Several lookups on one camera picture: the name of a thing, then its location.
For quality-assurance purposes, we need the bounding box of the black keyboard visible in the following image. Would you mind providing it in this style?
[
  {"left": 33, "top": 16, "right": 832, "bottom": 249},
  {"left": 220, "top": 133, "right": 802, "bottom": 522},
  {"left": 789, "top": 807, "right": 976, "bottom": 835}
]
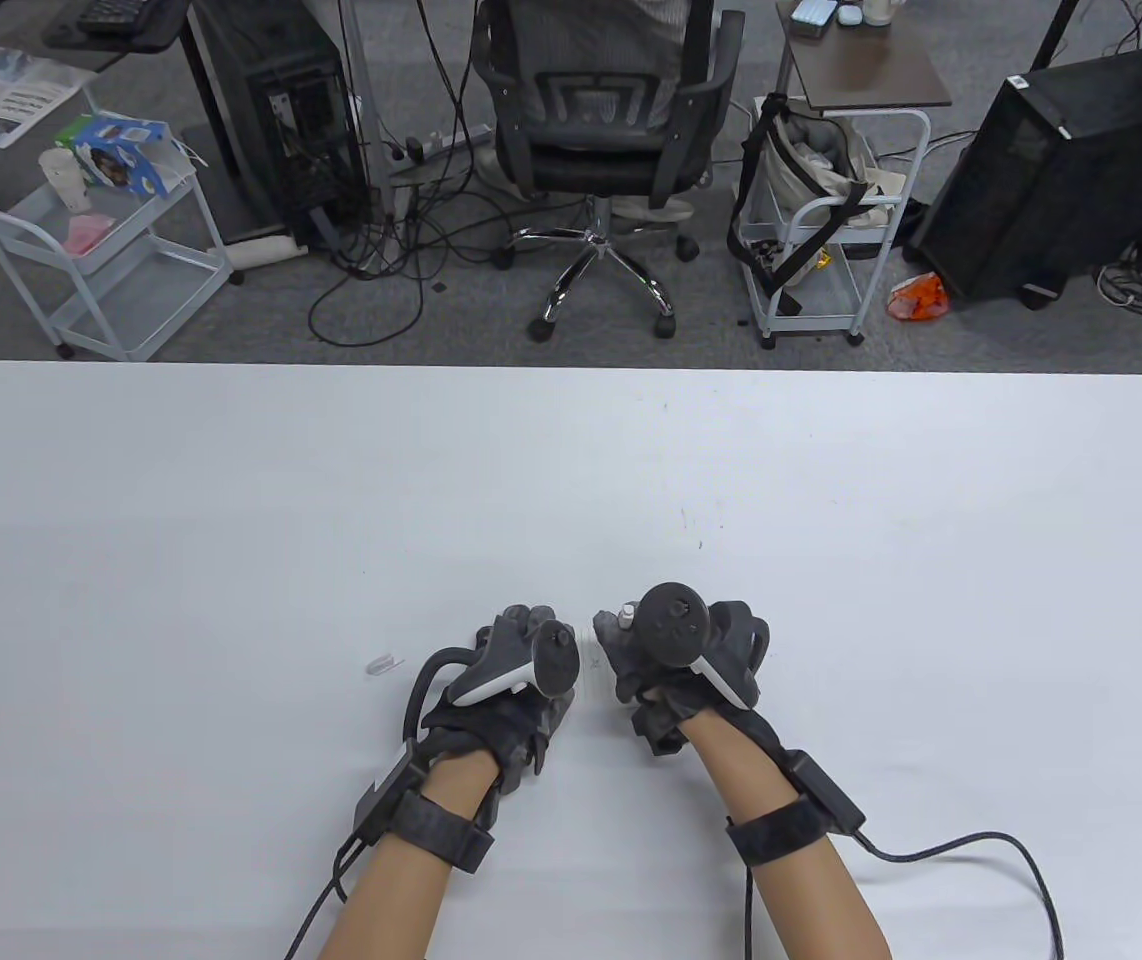
[{"left": 78, "top": 0, "right": 150, "bottom": 38}]

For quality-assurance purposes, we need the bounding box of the white paper cup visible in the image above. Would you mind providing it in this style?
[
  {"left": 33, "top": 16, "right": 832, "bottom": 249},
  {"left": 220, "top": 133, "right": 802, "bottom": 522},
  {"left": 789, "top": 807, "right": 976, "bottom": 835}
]
[{"left": 38, "top": 148, "right": 93, "bottom": 213}]

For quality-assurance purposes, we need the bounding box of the white three-tier cart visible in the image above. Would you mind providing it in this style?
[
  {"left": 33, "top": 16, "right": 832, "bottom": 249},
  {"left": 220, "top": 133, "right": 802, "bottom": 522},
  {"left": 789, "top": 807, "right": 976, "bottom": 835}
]
[{"left": 0, "top": 80, "right": 234, "bottom": 363}]

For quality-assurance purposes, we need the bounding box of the grey white hand controller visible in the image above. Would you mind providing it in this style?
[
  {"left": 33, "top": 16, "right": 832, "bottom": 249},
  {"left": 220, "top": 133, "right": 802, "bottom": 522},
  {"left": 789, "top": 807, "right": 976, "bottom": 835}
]
[
  {"left": 636, "top": 583, "right": 772, "bottom": 711},
  {"left": 406, "top": 615, "right": 584, "bottom": 741}
]

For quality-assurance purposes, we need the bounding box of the brown side table top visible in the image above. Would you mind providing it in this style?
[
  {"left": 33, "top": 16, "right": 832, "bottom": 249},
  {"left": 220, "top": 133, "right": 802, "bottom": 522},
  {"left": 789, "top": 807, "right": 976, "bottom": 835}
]
[{"left": 776, "top": 0, "right": 954, "bottom": 111}]

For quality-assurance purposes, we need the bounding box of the beige bag with black strap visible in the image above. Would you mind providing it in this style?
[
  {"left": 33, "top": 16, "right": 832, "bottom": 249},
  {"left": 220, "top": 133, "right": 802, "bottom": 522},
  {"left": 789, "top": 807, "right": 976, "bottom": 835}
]
[{"left": 727, "top": 93, "right": 907, "bottom": 319}]

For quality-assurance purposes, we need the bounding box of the tangle of black cables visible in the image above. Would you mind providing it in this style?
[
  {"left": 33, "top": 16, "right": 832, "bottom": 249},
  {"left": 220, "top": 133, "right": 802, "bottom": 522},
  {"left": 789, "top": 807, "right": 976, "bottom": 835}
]
[{"left": 306, "top": 0, "right": 592, "bottom": 349}]

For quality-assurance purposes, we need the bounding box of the person's right forearm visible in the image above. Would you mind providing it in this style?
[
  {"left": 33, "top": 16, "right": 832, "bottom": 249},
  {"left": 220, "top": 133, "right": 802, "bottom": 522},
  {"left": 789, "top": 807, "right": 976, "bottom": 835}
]
[{"left": 681, "top": 715, "right": 892, "bottom": 960}]

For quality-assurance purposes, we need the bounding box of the person's left hand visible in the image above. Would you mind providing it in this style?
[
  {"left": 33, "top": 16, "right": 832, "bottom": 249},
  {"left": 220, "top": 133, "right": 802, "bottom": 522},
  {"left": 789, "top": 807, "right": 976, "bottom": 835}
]
[{"left": 421, "top": 604, "right": 582, "bottom": 798}]

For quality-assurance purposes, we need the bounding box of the black keyboard tray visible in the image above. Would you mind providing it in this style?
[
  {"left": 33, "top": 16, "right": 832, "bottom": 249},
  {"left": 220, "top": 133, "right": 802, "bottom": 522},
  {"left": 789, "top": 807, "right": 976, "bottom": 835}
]
[{"left": 41, "top": 0, "right": 194, "bottom": 53}]

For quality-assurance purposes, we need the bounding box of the black metal pole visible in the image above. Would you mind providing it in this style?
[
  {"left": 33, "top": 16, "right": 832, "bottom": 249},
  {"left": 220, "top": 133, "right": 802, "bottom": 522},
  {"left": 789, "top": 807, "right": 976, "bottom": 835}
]
[{"left": 1029, "top": 0, "right": 1082, "bottom": 73}]

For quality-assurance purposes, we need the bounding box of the white paper roll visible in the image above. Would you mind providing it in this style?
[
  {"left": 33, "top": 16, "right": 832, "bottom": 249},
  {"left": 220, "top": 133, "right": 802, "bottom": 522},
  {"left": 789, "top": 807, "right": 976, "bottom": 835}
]
[{"left": 224, "top": 233, "right": 296, "bottom": 269}]

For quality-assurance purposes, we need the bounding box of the black open computer tower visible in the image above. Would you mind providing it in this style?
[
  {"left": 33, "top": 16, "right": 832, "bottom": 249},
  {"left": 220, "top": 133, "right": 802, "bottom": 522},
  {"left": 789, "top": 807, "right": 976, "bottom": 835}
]
[{"left": 186, "top": 0, "right": 372, "bottom": 253}]

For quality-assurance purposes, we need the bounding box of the person's right hand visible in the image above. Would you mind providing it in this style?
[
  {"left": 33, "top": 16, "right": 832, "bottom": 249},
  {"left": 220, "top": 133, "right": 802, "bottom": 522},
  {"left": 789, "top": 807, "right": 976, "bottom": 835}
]
[{"left": 593, "top": 600, "right": 772, "bottom": 761}]

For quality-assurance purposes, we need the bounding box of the orange plastic bag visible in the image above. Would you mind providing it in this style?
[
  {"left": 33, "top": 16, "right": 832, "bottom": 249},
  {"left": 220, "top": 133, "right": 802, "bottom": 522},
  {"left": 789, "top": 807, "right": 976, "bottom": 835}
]
[{"left": 886, "top": 272, "right": 950, "bottom": 323}]

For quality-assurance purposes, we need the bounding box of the person's left forearm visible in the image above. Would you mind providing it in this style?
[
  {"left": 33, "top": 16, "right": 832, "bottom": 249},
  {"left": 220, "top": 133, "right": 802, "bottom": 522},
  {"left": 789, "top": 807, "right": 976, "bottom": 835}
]
[{"left": 316, "top": 750, "right": 502, "bottom": 960}]

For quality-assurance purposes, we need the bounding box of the black mesh computer tower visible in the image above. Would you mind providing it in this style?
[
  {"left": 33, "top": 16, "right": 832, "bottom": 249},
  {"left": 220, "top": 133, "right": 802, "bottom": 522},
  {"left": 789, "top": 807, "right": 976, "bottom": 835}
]
[{"left": 906, "top": 42, "right": 1142, "bottom": 311}]

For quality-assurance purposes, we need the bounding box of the blue printed box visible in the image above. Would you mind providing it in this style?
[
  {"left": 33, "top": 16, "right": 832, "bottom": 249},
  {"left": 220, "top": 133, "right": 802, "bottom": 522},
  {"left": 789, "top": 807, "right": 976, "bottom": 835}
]
[{"left": 74, "top": 113, "right": 172, "bottom": 198}]

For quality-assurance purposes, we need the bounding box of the black wrist camera with strap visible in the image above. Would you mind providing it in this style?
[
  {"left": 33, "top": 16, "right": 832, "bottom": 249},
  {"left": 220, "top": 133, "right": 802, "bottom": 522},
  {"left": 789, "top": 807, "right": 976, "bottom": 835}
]
[
  {"left": 353, "top": 740, "right": 498, "bottom": 876},
  {"left": 726, "top": 752, "right": 867, "bottom": 868}
]

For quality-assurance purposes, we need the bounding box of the pink packet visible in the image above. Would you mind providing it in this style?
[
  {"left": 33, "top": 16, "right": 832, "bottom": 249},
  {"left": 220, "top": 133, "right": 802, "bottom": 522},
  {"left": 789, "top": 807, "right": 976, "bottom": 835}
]
[{"left": 64, "top": 213, "right": 117, "bottom": 257}]

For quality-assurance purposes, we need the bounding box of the thick black cable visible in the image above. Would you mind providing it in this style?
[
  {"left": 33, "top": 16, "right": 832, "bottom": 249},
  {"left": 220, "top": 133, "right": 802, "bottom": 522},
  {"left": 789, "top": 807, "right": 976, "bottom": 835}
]
[{"left": 856, "top": 830, "right": 1067, "bottom": 960}]

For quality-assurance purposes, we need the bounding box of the white narrow cart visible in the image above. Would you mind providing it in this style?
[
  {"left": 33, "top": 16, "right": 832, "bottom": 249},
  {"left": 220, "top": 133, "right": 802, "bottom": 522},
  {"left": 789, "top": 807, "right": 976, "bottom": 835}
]
[{"left": 737, "top": 97, "right": 932, "bottom": 351}]

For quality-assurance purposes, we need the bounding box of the white metal desk leg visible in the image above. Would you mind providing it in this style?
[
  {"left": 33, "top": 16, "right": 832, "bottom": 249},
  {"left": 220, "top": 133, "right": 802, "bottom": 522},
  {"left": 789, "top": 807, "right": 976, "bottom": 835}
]
[{"left": 339, "top": 0, "right": 397, "bottom": 231}]

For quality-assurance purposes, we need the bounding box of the white power strip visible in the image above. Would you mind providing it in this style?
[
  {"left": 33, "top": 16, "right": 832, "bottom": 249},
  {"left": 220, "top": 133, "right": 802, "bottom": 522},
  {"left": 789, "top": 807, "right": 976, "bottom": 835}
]
[{"left": 383, "top": 122, "right": 494, "bottom": 166}]

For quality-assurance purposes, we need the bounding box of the black mesh office chair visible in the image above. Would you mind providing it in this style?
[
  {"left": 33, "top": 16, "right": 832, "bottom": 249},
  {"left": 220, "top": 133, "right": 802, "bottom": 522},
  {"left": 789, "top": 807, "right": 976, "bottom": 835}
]
[{"left": 471, "top": 0, "right": 747, "bottom": 344}]

